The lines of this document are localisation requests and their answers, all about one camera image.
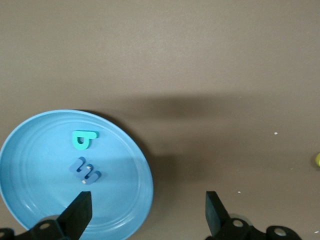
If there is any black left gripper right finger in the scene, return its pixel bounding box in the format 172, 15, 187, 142
206, 191, 266, 240

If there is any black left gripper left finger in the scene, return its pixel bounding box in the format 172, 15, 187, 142
31, 191, 93, 240

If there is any blue foam letter m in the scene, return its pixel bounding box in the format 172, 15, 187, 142
69, 156, 102, 186

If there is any teal foam letter p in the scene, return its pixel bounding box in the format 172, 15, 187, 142
71, 129, 100, 151

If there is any blue plate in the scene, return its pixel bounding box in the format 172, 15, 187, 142
0, 109, 154, 240

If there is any brown table cover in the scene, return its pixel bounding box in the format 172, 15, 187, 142
0, 0, 320, 240

